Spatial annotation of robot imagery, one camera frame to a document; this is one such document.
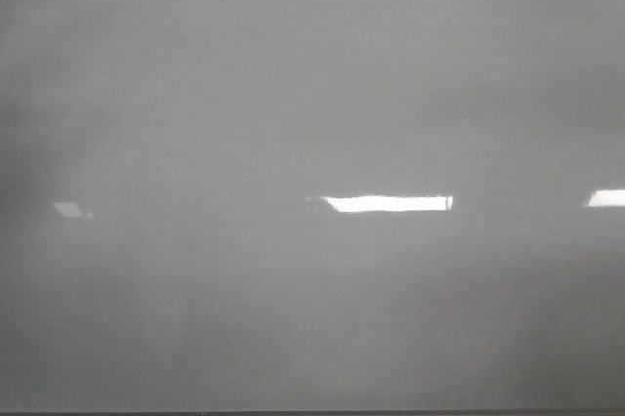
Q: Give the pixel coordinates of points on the white glossy whiteboard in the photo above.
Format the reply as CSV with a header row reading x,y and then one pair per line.
x,y
311,205

